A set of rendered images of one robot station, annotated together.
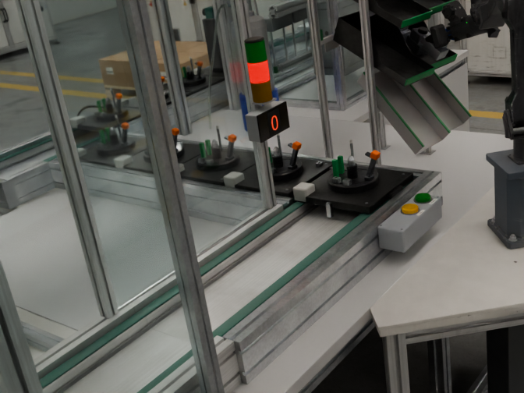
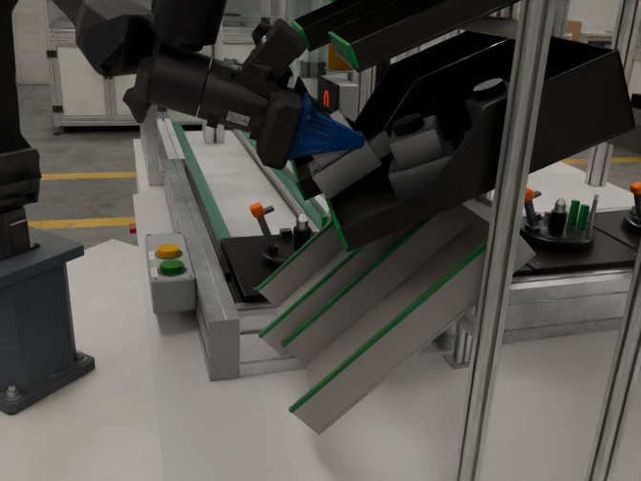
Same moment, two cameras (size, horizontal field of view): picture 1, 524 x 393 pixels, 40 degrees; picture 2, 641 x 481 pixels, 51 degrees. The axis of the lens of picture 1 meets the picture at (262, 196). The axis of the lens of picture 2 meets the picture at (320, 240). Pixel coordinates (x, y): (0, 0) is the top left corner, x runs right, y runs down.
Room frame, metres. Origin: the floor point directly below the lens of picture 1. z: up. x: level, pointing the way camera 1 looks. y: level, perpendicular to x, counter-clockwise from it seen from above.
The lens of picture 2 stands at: (2.41, -1.13, 1.42)
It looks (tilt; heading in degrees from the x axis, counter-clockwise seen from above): 22 degrees down; 121
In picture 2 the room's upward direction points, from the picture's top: 2 degrees clockwise
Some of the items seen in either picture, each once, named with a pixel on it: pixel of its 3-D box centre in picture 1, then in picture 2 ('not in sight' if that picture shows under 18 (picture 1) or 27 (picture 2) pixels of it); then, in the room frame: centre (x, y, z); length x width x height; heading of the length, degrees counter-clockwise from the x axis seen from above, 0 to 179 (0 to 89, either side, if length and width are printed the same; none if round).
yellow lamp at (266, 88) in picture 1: (261, 90); (341, 54); (1.77, -0.04, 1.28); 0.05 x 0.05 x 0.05
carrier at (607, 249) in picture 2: not in sight; (558, 218); (2.17, 0.12, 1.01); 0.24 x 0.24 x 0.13; 49
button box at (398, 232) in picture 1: (411, 221); (169, 269); (1.63, -0.36, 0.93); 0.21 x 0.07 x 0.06; 139
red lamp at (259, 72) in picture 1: (258, 71); not in sight; (1.77, -0.04, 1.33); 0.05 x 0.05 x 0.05
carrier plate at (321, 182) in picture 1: (353, 186); (300, 263); (1.84, -0.25, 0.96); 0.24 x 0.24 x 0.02; 49
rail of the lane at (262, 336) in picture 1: (350, 256); (193, 237); (1.53, -0.19, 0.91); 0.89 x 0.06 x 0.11; 139
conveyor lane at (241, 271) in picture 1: (285, 249); (275, 228); (1.63, -0.04, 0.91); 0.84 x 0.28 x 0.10; 139
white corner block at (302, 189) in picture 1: (304, 192); not in sight; (1.83, -0.12, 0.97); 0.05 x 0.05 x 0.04; 49
